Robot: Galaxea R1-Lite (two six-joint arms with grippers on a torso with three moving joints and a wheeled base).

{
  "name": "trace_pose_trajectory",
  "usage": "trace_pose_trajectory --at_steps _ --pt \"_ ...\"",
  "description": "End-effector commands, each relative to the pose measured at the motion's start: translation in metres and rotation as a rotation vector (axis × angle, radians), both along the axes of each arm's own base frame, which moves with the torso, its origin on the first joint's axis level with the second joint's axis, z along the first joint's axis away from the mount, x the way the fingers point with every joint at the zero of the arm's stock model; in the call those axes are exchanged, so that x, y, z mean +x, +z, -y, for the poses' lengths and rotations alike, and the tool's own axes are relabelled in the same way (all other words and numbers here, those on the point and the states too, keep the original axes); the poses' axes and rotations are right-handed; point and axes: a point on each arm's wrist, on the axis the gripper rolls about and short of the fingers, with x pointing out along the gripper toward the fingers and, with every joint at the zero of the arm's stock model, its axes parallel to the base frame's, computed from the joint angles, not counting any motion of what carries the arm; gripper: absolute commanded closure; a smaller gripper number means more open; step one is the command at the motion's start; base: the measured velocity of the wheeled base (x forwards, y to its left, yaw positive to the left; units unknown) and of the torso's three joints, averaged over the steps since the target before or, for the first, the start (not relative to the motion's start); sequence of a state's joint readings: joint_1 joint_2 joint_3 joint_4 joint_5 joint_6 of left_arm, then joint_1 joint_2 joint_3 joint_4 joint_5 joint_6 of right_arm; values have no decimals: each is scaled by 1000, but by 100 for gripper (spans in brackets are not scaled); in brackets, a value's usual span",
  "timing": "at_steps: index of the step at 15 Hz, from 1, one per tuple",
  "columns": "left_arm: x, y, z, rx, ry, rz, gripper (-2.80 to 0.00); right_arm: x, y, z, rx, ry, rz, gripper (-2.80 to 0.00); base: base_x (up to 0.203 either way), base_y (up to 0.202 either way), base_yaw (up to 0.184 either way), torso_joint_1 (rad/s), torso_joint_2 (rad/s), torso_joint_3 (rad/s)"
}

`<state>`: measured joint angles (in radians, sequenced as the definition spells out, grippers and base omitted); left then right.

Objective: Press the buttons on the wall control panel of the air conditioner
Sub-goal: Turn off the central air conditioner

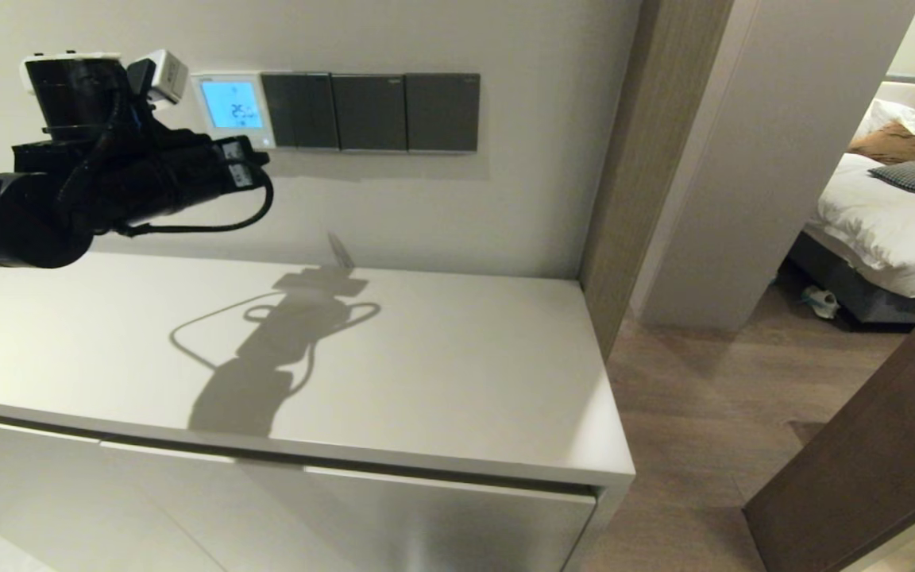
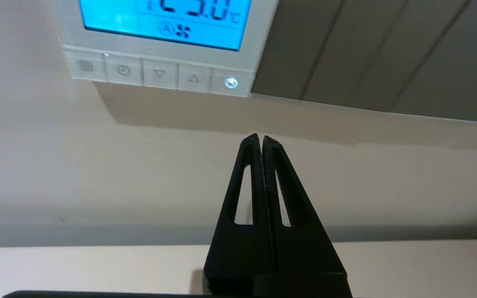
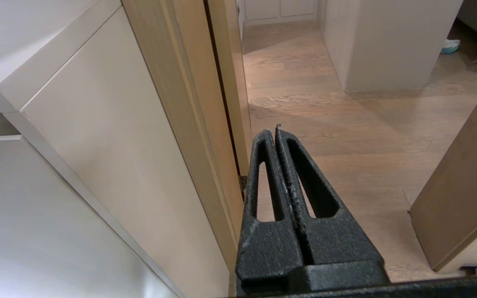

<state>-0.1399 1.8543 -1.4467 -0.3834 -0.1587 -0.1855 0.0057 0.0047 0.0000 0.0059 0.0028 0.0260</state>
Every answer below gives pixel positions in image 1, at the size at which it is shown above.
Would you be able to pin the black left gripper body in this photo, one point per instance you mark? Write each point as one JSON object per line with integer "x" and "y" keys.
{"x": 171, "y": 179}

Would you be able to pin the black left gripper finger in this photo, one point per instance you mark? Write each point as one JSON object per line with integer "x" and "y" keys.
{"x": 237, "y": 151}
{"x": 245, "y": 176}

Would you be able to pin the white wall thermostat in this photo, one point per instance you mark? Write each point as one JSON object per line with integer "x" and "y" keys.
{"x": 231, "y": 103}

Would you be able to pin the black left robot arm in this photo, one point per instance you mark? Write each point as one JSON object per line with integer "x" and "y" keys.
{"x": 13, "y": 218}

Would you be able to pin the white cabinet body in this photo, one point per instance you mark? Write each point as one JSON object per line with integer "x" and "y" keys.
{"x": 442, "y": 357}

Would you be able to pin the narrow white cabinet door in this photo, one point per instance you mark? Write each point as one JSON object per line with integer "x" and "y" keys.
{"x": 28, "y": 492}

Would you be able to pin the wide white cabinet door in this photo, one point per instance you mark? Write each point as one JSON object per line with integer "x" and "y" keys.
{"x": 346, "y": 524}

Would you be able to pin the white shoe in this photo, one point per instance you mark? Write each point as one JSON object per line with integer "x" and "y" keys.
{"x": 821, "y": 302}

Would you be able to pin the dark grey bed base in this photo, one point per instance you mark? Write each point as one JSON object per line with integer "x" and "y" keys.
{"x": 862, "y": 298}

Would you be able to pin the white bed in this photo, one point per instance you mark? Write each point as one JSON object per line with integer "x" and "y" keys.
{"x": 886, "y": 230}

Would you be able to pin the brown cushion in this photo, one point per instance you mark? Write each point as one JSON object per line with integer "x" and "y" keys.
{"x": 894, "y": 144}

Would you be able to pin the white pillow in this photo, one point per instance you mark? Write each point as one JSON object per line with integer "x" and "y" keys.
{"x": 894, "y": 115}

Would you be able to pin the dark brown wooden door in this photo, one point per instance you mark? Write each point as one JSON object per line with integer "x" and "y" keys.
{"x": 862, "y": 477}

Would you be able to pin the dark grey triple rocker switch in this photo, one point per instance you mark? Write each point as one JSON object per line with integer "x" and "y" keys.
{"x": 300, "y": 111}

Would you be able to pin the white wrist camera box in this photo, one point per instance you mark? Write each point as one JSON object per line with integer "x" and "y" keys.
{"x": 167, "y": 75}

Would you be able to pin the dark grey single rocker switch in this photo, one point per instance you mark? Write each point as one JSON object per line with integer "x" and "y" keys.
{"x": 370, "y": 113}
{"x": 442, "y": 113}

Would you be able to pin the wooden door frame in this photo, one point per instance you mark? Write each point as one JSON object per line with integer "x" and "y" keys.
{"x": 648, "y": 159}

